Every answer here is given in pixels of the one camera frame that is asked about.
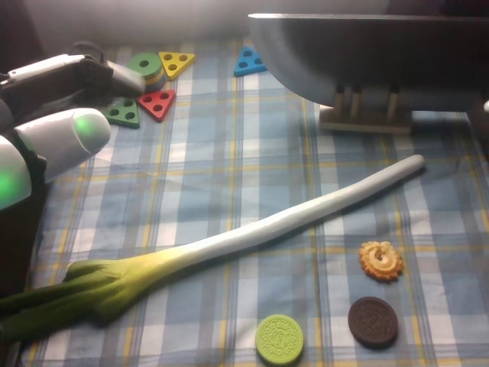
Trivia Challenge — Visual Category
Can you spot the white five-finger left hand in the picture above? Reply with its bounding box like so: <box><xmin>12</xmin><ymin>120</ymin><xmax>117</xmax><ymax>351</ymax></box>
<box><xmin>0</xmin><ymin>42</ymin><xmax>147</xmax><ymax>212</ymax></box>

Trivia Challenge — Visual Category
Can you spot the long toy leek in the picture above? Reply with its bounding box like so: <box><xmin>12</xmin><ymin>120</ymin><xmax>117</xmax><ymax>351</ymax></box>
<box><xmin>0</xmin><ymin>154</ymin><xmax>426</xmax><ymax>343</ymax></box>

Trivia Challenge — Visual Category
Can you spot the wooden peg board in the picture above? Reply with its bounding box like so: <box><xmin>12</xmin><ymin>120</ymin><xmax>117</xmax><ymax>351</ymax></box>
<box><xmin>319</xmin><ymin>86</ymin><xmax>414</xmax><ymax>135</ymax></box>

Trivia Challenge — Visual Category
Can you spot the green triangle block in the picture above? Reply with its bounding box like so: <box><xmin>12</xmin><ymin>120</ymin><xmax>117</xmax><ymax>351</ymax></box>
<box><xmin>102</xmin><ymin>97</ymin><xmax>141</xmax><ymax>130</ymax></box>

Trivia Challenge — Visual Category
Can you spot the red triangle block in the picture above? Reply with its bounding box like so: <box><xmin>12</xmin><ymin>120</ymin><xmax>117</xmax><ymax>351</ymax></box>
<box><xmin>136</xmin><ymin>89</ymin><xmax>177</xmax><ymax>123</ymax></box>

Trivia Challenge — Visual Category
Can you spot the yellow triangle block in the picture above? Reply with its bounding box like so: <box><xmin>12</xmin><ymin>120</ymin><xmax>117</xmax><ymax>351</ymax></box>
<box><xmin>158</xmin><ymin>50</ymin><xmax>196</xmax><ymax>81</ymax></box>

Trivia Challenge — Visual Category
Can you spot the blue plaid tablecloth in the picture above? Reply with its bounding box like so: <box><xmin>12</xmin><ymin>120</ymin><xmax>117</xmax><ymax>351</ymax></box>
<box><xmin>22</xmin><ymin>36</ymin><xmax>489</xmax><ymax>367</ymax></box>

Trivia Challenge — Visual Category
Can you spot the toy butter cookie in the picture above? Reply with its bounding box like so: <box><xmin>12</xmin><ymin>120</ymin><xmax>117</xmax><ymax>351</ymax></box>
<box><xmin>358</xmin><ymin>240</ymin><xmax>404</xmax><ymax>283</ymax></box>

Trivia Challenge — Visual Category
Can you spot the blue triangle block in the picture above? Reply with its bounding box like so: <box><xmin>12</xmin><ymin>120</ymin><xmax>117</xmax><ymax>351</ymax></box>
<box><xmin>233</xmin><ymin>46</ymin><xmax>268</xmax><ymax>77</ymax></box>

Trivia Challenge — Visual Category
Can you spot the brown toy sandwich cookie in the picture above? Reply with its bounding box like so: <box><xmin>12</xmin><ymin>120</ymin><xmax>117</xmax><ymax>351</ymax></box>
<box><xmin>347</xmin><ymin>296</ymin><xmax>399</xmax><ymax>349</ymax></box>

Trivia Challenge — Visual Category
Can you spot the green toy sandwich cookie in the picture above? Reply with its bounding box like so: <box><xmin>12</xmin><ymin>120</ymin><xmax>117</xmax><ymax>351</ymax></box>
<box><xmin>254</xmin><ymin>313</ymin><xmax>306</xmax><ymax>366</ymax></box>

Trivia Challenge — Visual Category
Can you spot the green wooden ring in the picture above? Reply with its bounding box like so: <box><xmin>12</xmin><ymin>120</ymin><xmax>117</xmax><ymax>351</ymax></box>
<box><xmin>127</xmin><ymin>52</ymin><xmax>164</xmax><ymax>82</ymax></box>

